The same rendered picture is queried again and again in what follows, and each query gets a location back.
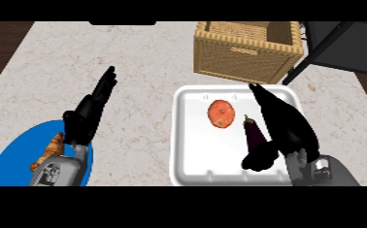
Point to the dark tiered shelf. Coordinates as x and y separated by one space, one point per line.
331 49

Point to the white square tray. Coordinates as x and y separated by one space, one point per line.
224 151

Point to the golden brown croissant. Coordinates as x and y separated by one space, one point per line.
51 152

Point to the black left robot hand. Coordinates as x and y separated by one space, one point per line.
88 112

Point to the woven wicker basket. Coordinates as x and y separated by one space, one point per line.
246 52

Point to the orange round fruit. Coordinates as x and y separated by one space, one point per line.
221 114

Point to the purple eggplant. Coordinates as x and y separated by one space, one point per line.
254 133

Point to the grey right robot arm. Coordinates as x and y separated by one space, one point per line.
323 170

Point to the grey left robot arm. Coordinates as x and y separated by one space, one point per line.
61 169

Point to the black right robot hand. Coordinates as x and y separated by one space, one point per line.
282 118

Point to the blue round plate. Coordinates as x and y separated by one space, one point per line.
21 160

